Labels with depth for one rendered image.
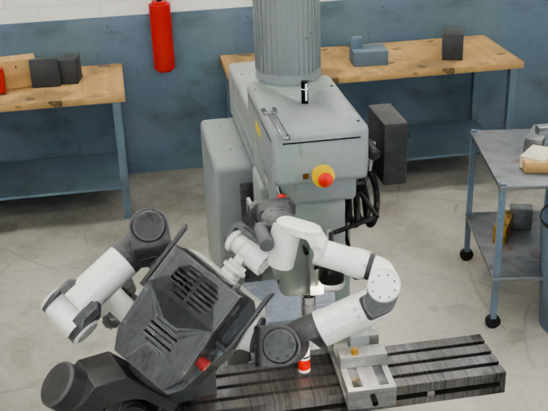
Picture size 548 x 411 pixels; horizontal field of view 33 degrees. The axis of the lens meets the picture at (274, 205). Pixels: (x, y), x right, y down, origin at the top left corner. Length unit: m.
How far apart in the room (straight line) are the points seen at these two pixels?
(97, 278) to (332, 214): 0.74
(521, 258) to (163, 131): 3.03
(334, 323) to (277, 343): 0.14
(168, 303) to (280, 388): 0.93
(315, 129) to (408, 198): 4.18
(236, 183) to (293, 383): 0.68
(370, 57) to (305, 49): 3.73
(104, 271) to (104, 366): 0.23
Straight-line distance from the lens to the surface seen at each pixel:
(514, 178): 4.88
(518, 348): 5.04
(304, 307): 2.91
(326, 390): 3.01
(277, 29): 2.75
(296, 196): 2.61
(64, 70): 6.43
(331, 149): 2.47
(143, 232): 2.29
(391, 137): 2.97
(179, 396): 2.97
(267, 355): 2.21
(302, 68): 2.79
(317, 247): 2.22
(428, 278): 5.60
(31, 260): 6.08
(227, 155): 3.18
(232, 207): 3.14
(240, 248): 2.32
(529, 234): 5.50
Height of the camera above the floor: 2.74
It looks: 25 degrees down
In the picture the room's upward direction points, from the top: 2 degrees counter-clockwise
